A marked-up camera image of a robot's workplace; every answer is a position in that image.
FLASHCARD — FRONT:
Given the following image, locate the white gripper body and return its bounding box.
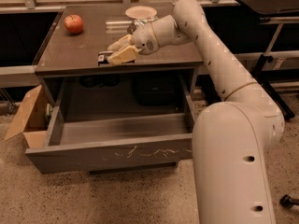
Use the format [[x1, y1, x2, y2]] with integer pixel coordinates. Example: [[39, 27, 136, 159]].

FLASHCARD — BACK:
[[132, 21, 160, 55]]

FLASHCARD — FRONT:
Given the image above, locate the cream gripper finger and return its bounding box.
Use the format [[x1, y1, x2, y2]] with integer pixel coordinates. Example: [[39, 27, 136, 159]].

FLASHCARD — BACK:
[[107, 35, 133, 51], [107, 45, 139, 65]]

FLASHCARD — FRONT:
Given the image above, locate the black rxbar chocolate wrapper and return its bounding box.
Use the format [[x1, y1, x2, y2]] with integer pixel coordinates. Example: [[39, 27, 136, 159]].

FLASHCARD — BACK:
[[98, 51, 113, 65]]

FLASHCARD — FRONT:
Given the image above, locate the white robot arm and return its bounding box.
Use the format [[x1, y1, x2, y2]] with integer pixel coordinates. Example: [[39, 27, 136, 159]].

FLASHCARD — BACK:
[[108, 0, 285, 224]]

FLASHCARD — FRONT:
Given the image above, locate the open grey top drawer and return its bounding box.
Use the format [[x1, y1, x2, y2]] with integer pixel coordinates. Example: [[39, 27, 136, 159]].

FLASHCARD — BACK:
[[24, 75, 200, 175]]

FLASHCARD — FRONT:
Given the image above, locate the crushed silver soda can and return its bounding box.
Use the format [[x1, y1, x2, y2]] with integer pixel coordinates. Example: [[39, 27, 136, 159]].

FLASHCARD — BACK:
[[127, 16, 159, 35]]

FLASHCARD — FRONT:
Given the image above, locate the white paper plate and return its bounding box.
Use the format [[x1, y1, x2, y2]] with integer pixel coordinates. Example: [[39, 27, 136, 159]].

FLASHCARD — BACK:
[[125, 6, 157, 20]]

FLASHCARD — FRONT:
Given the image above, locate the black bag under cabinet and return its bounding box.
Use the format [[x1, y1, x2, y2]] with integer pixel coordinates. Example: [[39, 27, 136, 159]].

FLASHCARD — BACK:
[[132, 72, 181, 106]]

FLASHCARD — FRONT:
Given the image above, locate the red apple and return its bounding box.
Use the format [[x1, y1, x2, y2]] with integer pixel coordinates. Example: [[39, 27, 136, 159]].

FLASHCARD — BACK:
[[64, 15, 84, 34]]

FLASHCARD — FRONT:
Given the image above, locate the open cardboard box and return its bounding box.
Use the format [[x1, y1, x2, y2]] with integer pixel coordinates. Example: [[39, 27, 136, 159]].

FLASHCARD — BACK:
[[5, 85, 50, 148]]

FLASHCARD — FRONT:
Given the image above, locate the black side table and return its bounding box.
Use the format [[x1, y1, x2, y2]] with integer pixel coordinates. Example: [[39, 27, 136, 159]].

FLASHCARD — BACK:
[[235, 0, 299, 120]]

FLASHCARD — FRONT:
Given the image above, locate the black caster wheel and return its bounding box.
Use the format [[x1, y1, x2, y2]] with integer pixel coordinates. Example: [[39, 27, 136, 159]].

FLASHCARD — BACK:
[[279, 195, 299, 209]]

